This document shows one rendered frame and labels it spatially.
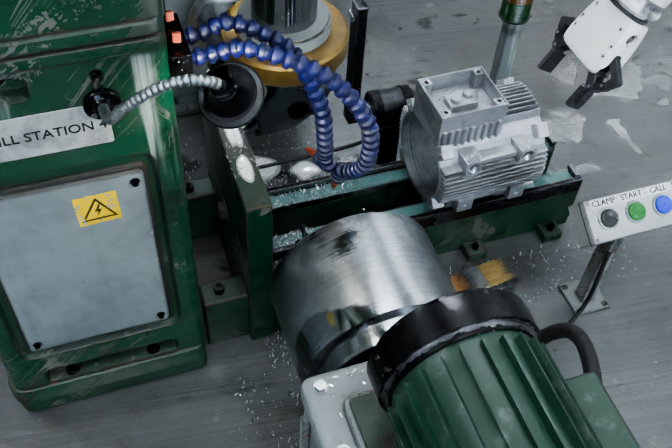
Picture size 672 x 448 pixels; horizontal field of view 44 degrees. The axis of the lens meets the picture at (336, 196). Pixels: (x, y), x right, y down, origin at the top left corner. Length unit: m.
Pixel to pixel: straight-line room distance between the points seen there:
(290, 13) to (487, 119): 0.43
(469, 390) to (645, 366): 0.79
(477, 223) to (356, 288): 0.52
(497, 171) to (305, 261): 0.43
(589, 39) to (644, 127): 0.64
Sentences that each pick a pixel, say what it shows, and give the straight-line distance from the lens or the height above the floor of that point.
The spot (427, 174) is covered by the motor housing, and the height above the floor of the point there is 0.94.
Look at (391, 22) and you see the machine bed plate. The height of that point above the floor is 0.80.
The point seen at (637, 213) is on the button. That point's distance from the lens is 1.38.
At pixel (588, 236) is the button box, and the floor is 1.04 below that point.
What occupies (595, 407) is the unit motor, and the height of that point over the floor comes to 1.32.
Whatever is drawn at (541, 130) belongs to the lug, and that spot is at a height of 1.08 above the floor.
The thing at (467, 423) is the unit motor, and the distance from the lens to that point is 0.79.
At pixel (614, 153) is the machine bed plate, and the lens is 1.87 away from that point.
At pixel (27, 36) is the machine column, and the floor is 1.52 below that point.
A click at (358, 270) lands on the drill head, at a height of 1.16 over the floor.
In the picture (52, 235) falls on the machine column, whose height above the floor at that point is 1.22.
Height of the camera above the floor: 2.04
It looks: 48 degrees down
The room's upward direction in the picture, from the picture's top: 4 degrees clockwise
